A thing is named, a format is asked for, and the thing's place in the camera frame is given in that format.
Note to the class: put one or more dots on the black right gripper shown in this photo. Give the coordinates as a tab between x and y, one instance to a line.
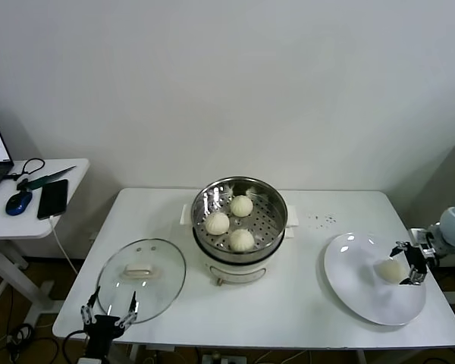
416	258

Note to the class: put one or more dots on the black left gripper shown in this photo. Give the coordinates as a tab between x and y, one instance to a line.
100	333

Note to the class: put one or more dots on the white steamed baozi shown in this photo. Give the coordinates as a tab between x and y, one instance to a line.
241	239
390	271
242	206
217	223

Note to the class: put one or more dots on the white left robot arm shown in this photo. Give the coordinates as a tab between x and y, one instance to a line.
93	361

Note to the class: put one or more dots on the stainless steel steamer basket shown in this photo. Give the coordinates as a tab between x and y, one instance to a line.
273	223

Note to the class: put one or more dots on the white oval plate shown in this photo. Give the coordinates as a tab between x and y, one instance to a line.
349	273

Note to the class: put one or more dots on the white side table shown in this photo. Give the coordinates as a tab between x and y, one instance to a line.
19	225

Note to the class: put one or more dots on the black smartphone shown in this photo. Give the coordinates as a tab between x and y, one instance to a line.
53	198

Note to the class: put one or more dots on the white electric cooker pot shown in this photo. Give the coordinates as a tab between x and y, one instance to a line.
237	271

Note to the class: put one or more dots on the blue computer mouse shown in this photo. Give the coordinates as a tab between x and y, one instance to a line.
18	203

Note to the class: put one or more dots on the green black knife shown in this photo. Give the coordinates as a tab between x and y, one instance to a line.
45	178

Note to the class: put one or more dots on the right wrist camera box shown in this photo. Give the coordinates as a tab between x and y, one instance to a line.
421	235

